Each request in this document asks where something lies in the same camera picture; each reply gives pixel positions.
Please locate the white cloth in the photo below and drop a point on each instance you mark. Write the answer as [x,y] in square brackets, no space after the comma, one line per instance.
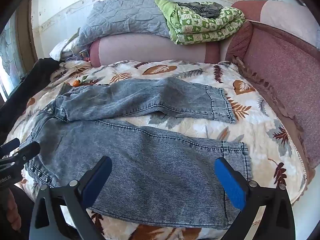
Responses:
[60,51]

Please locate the grey crumpled cloth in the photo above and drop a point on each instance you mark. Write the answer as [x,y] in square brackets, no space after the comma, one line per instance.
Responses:
[200,8]

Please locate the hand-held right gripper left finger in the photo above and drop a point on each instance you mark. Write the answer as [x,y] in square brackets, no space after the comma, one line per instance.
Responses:
[97,180]

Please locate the pink sofa backrest cushion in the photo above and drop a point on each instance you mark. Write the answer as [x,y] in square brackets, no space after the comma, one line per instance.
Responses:
[150,47]

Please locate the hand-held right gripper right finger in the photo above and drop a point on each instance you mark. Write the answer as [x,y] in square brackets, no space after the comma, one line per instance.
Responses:
[230,185]

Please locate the grey quilted pillow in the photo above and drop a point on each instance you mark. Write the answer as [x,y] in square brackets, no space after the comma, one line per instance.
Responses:
[125,17]

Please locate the colourful plastic packet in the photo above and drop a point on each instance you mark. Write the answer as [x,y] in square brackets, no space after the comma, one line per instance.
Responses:
[83,54]

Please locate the small orange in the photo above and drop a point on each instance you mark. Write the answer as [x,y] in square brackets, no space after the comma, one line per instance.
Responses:
[76,82]

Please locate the leaded glass window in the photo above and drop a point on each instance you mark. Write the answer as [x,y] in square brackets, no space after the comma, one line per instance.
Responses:
[10,50]

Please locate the black jacket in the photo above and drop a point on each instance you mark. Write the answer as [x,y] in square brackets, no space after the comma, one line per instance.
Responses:
[25,90]

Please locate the leaf print blanket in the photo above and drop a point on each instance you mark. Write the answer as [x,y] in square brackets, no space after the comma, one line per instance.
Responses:
[250,120]

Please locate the grey denim pants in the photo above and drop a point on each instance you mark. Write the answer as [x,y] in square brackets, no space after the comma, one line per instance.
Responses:
[150,155]

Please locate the green patterned quilt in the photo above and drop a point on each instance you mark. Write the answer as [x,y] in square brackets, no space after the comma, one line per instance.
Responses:
[200,30]

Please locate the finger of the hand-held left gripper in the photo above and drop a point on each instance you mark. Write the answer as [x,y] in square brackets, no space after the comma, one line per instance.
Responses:
[28,152]
[10,145]

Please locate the person's left hand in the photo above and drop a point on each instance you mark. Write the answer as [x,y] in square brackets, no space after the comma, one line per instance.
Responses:
[12,210]

